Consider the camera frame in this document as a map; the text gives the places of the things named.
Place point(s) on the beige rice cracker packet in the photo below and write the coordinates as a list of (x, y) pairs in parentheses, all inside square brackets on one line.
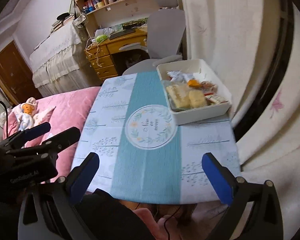
[(197, 98)]

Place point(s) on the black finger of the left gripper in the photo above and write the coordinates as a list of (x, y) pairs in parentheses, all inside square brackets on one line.
[(53, 145)]

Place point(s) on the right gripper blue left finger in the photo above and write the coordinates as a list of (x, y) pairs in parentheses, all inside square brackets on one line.
[(80, 178)]

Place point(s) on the brown nut bar packet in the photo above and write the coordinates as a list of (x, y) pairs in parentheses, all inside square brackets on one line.
[(209, 86)]

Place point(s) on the silver foil snack packet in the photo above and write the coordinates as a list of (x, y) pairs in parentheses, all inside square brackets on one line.
[(177, 76)]

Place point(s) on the wooden desk with drawers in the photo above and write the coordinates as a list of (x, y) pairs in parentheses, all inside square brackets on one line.
[(108, 60)]

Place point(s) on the pink bed blanket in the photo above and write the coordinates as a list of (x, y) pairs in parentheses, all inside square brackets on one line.
[(61, 111)]

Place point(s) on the lace-covered cabinet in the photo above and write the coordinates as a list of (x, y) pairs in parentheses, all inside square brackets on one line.
[(59, 64)]

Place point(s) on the packaged toast bread slice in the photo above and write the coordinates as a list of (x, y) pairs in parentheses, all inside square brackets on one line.
[(178, 94)]

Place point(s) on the brown wooden door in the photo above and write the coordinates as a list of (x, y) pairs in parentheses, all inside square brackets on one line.
[(16, 75)]

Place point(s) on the grey office chair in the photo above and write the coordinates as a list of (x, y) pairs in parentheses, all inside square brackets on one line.
[(165, 30)]

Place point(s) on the teal white patterned tablecloth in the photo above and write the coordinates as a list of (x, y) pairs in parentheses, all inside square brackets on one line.
[(144, 155)]

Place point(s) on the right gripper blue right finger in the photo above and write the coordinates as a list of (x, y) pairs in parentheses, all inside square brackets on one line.
[(222, 180)]

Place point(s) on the red-edged dark snack packet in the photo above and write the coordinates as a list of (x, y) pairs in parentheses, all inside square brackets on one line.
[(214, 99)]

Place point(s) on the baby doll toy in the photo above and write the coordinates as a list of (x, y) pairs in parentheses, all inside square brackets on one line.
[(28, 115)]

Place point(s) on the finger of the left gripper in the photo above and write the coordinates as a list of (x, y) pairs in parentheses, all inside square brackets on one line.
[(19, 139)]

